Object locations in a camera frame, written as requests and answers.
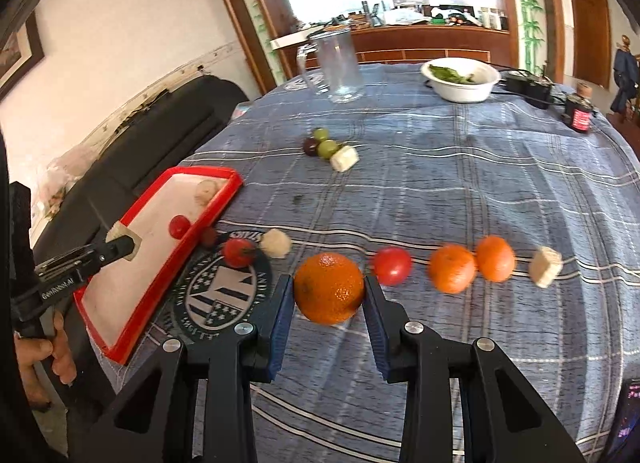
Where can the small red tomato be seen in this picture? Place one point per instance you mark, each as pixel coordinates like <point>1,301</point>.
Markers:
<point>178,226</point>

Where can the red tomato with stem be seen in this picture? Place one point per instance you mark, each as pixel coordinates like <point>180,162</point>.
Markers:
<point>239,252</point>

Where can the green grape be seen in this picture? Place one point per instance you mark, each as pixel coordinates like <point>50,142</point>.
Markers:
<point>321,133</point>
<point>328,148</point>

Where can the beige cork block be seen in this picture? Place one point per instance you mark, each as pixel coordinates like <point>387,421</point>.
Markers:
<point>276,243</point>
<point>545,267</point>

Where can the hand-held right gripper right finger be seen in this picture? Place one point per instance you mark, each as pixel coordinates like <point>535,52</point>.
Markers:
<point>376,328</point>

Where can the person's left hand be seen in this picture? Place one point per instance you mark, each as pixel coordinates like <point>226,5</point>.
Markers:
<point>55,353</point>

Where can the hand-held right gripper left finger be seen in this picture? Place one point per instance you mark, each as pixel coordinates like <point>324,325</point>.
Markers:
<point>279,328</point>

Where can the wooden door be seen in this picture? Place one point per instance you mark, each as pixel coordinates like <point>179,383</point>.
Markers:
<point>587,28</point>

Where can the pale pink plastic bag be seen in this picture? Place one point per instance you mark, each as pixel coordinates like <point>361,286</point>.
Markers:
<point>60,178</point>

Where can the dark hanging jacket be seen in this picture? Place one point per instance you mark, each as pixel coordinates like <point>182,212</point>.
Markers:
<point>625,78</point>

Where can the round red tomato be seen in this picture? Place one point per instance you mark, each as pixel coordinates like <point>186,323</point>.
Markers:
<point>392,266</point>

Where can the red plastic tray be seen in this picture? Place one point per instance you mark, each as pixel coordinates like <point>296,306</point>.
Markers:
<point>150,248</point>

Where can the bamboo painted wooden pillar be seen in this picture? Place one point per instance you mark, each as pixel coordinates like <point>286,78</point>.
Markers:
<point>250,18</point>
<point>531,8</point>

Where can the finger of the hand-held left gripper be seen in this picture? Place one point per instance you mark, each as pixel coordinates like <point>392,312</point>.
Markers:
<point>117,248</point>

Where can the black leather sofa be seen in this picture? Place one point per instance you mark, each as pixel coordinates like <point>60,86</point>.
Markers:
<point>165,133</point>

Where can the dark bottle with red label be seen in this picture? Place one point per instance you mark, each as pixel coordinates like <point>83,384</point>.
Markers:
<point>580,115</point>

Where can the clear plastic pitcher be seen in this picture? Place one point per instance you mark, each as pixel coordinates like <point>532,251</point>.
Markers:
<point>337,65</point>

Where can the small orange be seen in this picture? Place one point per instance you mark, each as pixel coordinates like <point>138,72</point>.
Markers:
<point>495,258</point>
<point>452,268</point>

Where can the black power adapter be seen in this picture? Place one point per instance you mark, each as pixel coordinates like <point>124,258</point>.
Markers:
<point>527,85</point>

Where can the beige cork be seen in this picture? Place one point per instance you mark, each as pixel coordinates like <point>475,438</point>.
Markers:
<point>205,190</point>

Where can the dark phone screen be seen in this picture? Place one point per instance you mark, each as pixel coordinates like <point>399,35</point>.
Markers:
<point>627,423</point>

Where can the wooden cabinet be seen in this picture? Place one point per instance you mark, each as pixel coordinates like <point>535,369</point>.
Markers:
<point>415,40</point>

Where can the large orange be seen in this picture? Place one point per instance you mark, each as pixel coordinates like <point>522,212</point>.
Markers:
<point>329,288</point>

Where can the blue plaid tablecloth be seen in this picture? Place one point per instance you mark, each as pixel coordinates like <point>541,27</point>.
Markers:
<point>450,183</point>

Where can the white bowl with greens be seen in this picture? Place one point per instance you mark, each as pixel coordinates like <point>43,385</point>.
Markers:
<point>460,80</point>

